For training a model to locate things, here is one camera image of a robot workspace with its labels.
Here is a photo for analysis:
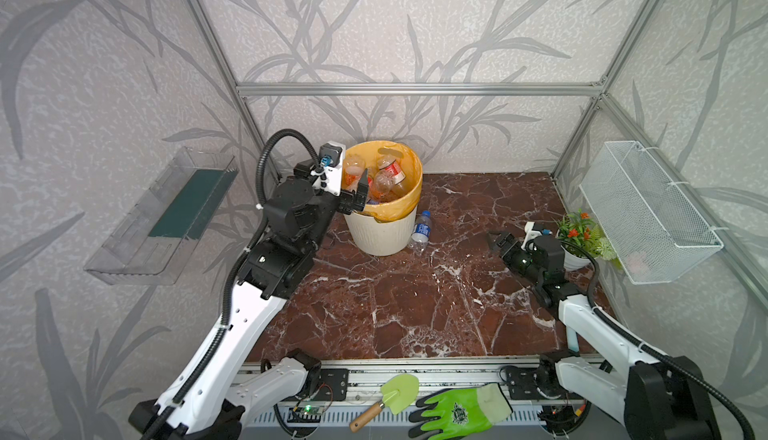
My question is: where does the blue cap water bottle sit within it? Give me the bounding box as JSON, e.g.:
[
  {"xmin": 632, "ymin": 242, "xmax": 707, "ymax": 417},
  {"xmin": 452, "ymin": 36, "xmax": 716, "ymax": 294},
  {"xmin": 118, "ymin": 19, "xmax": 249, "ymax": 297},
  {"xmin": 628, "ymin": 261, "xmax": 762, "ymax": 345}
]
[{"xmin": 409, "ymin": 210, "xmax": 432, "ymax": 254}]

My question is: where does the green garden trowel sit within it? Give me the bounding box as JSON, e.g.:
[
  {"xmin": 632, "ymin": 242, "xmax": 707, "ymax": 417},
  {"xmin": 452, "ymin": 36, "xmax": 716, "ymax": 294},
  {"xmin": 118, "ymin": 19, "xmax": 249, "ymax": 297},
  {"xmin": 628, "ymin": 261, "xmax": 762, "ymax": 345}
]
[{"xmin": 349, "ymin": 373, "xmax": 420, "ymax": 433}]

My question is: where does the black corrugated cable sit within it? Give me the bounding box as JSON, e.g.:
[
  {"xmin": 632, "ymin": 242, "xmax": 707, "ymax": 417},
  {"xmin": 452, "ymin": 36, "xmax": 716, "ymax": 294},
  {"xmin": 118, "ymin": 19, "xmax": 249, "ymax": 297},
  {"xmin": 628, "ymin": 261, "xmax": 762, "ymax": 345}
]
[
  {"xmin": 140, "ymin": 127, "xmax": 320, "ymax": 440},
  {"xmin": 560, "ymin": 238, "xmax": 756, "ymax": 440}
]

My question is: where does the clear acrylic wall shelf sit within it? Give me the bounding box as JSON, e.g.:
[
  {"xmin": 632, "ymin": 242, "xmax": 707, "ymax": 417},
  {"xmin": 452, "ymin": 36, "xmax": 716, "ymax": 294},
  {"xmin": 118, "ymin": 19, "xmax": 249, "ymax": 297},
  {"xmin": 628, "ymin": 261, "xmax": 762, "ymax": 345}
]
[{"xmin": 84, "ymin": 147, "xmax": 239, "ymax": 286}]

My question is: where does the yellow bin liner bag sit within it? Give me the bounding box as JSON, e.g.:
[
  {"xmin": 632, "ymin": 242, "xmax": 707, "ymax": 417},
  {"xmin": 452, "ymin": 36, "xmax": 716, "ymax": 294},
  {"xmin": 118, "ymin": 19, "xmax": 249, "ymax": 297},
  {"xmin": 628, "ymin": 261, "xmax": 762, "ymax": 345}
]
[{"xmin": 346, "ymin": 140, "xmax": 423, "ymax": 222}]

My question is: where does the potted plant with red flowers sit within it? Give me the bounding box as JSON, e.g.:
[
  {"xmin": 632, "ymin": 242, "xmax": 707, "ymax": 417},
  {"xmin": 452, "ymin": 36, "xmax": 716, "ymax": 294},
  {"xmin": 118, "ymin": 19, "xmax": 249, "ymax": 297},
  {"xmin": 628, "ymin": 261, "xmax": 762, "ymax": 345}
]
[{"xmin": 556, "ymin": 209, "xmax": 618, "ymax": 271}]

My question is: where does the black corrugated cable right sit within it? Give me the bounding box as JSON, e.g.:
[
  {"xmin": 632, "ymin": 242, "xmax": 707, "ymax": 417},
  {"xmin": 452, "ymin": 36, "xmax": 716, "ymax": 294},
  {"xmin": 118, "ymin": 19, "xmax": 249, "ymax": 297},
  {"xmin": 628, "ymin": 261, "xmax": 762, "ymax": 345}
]
[{"xmin": 560, "ymin": 238, "xmax": 756, "ymax": 440}]

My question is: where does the white ribbed waste bin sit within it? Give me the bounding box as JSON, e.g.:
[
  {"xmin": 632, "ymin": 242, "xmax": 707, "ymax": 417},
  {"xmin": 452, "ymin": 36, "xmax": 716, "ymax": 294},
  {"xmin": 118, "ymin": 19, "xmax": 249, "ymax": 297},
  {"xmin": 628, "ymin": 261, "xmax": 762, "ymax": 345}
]
[{"xmin": 344, "ymin": 208, "xmax": 417, "ymax": 257}]

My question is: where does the red label clear bottle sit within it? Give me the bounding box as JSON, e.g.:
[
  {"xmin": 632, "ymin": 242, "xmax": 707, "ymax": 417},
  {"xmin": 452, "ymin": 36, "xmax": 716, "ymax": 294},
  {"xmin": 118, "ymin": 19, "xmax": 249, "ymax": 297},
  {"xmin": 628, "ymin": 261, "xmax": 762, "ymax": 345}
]
[{"xmin": 377, "ymin": 154, "xmax": 408, "ymax": 197}]

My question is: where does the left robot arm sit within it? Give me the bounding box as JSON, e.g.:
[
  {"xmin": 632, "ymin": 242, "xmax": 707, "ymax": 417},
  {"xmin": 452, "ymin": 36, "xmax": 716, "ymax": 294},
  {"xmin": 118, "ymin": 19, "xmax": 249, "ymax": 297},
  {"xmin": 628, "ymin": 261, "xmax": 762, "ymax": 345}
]
[{"xmin": 129, "ymin": 157, "xmax": 366, "ymax": 439}]

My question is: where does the black corrugated cable left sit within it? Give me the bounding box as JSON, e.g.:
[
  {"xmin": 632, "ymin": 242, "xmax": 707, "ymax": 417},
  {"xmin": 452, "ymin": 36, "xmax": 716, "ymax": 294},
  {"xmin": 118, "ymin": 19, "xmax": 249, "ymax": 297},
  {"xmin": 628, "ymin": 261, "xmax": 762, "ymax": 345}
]
[{"xmin": 140, "ymin": 127, "xmax": 320, "ymax": 440}]

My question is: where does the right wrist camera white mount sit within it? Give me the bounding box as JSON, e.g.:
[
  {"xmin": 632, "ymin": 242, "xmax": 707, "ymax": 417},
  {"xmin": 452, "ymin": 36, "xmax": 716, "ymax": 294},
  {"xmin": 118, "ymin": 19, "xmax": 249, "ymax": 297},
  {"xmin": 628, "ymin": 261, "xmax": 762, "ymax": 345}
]
[{"xmin": 522, "ymin": 221, "xmax": 552, "ymax": 250}]

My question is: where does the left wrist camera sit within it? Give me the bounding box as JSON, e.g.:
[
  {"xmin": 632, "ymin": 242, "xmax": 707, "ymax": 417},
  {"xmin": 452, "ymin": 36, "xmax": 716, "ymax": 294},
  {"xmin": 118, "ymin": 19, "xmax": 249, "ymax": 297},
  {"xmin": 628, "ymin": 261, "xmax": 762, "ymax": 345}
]
[{"xmin": 316, "ymin": 141, "xmax": 346, "ymax": 196}]

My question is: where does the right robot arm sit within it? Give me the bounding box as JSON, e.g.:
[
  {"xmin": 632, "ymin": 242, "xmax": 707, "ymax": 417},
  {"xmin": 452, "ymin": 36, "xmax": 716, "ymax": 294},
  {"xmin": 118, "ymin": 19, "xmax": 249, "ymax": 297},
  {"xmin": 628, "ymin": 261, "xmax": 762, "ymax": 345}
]
[{"xmin": 487, "ymin": 227, "xmax": 721, "ymax": 439}]

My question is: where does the white wire mesh basket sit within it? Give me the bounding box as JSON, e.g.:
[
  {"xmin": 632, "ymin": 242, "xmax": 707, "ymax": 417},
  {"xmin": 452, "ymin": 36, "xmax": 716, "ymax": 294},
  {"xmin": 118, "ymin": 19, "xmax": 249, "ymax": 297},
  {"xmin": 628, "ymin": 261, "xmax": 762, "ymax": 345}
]
[{"xmin": 580, "ymin": 140, "xmax": 724, "ymax": 285}]

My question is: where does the green work glove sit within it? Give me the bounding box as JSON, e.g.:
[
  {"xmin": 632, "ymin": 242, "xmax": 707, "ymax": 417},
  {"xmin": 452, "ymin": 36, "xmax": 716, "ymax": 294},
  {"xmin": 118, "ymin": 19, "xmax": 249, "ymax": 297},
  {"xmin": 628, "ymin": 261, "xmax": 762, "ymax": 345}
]
[{"xmin": 408, "ymin": 383, "xmax": 512, "ymax": 439}]

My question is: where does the green circuit board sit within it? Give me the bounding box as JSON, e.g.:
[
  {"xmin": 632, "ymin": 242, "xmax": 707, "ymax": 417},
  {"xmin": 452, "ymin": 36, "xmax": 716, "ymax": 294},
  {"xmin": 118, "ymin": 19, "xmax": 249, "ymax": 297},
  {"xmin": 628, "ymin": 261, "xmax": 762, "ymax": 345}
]
[{"xmin": 286, "ymin": 405, "xmax": 327, "ymax": 425}]

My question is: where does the orange cap bottle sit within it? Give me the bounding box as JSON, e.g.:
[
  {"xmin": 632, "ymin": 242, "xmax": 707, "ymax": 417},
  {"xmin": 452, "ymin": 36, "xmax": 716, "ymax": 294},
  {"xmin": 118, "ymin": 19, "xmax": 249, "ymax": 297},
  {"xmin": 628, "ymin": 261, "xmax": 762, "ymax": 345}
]
[{"xmin": 368, "ymin": 170, "xmax": 397, "ymax": 204}]

